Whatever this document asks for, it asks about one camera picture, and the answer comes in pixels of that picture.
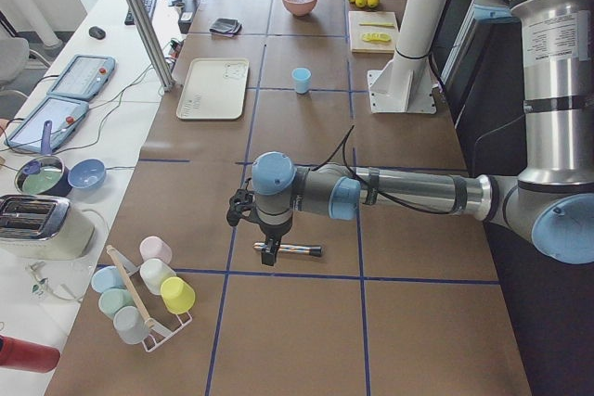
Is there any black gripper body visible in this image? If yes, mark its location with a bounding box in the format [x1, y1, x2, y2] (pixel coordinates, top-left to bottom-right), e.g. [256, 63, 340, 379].
[259, 220, 292, 246]

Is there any yellow cup on rack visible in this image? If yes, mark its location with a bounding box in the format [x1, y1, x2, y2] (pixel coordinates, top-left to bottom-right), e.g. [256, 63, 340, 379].
[161, 276, 196, 314]

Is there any light blue plastic cup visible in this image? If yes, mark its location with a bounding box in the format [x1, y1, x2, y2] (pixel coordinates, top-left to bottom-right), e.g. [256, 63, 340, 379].
[291, 67, 312, 95]

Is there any pink cup on rack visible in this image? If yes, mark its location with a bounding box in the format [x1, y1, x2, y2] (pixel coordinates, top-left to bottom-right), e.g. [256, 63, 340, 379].
[139, 236, 173, 264]

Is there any white cup on rack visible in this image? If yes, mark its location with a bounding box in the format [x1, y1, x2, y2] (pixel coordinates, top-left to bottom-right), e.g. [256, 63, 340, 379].
[139, 258, 176, 296]

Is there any grey cup on rack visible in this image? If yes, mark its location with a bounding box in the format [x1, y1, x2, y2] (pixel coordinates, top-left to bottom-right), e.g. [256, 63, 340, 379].
[113, 306, 149, 345]

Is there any blue cup on rack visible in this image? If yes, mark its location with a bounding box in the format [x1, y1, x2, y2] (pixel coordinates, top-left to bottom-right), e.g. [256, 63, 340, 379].
[91, 265, 125, 294]

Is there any green cup on rack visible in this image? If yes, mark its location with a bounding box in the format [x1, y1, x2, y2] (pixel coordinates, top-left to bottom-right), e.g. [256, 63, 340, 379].
[98, 288, 135, 320]

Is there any steel muddler black head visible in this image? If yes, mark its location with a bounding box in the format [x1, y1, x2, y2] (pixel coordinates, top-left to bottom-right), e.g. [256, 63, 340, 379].
[252, 242, 323, 258]

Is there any grey folded cloth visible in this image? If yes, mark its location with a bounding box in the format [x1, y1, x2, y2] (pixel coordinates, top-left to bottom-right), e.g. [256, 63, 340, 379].
[209, 18, 241, 35]

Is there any wooden cutting board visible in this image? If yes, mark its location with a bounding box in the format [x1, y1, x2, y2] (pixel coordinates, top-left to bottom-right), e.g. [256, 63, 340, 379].
[348, 11, 399, 54]

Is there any yellow plastic knife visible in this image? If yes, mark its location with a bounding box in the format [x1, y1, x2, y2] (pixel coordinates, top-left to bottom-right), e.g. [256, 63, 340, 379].
[358, 22, 397, 28]

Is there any lemon slices row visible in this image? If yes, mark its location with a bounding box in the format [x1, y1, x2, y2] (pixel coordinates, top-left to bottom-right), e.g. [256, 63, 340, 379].
[360, 32, 392, 43]

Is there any cream bear serving tray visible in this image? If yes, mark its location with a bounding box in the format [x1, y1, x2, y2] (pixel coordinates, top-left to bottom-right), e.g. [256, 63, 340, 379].
[176, 57, 249, 121]

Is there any blue bowl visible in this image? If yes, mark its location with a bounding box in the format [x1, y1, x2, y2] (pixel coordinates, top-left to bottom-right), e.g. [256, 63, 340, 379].
[68, 159, 107, 190]

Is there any black computer mouse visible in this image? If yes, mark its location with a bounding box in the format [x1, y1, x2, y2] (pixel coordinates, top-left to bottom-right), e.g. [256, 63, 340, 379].
[88, 26, 106, 40]

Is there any blue saucepan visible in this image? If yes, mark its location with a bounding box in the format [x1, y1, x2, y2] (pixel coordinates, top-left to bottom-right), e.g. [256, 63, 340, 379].
[15, 120, 72, 197]

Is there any teach pendant far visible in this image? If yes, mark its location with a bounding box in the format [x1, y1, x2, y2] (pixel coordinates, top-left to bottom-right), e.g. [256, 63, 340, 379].
[48, 55, 116, 101]

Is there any teach pendant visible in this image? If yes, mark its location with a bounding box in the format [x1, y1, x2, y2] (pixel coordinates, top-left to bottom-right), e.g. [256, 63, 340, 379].
[48, 55, 116, 101]
[6, 96, 89, 153]

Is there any teach pendant near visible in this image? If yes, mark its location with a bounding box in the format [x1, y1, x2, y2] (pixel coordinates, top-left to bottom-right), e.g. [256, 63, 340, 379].
[6, 96, 89, 153]

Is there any red bottle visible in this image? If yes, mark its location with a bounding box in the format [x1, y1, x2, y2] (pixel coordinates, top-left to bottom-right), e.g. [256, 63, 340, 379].
[1, 336, 60, 373]

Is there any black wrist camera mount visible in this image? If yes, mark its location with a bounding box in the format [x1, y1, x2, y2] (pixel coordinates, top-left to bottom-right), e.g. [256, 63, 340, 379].
[226, 178, 259, 227]

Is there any white wire cup rack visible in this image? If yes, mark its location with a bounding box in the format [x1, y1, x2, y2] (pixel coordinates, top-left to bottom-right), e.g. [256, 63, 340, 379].
[106, 245, 193, 353]

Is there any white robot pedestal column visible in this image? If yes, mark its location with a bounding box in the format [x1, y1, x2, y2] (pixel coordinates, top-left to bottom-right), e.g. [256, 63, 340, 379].
[368, 0, 446, 114]

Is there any aluminium frame post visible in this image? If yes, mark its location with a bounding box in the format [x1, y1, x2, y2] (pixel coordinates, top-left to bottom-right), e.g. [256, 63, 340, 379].
[126, 0, 174, 92]

